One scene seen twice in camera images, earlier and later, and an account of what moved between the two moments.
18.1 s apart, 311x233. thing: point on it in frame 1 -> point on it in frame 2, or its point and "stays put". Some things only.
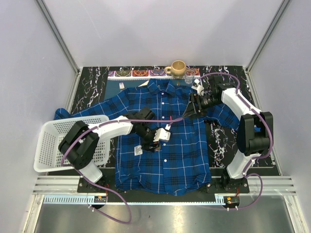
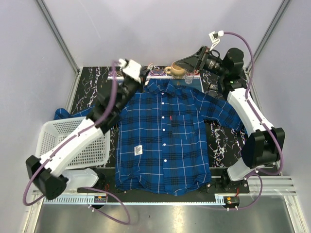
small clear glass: [189, 76] stays put
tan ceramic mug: [177, 69] stays put
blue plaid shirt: [180, 166] stays put
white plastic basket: [48, 156] stays put
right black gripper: [190, 110] -> [196, 61]
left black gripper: [147, 145] -> [143, 75]
